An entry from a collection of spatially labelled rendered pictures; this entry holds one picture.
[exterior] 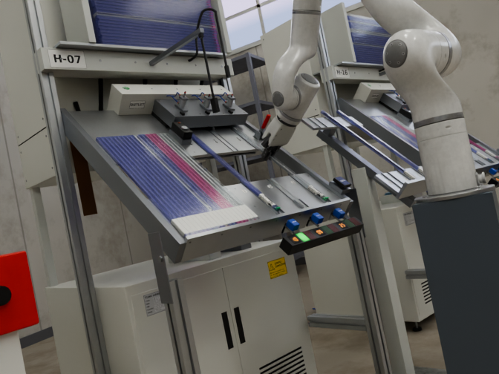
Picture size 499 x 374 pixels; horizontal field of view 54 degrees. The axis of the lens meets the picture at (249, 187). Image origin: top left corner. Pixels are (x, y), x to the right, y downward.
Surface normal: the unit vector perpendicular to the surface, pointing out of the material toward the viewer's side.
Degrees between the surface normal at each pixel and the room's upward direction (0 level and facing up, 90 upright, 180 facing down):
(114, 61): 90
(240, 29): 90
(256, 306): 90
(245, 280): 90
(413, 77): 128
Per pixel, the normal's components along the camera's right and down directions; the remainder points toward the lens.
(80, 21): -0.73, 0.13
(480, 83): -0.47, 0.07
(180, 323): 0.65, -0.15
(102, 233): 0.86, -0.18
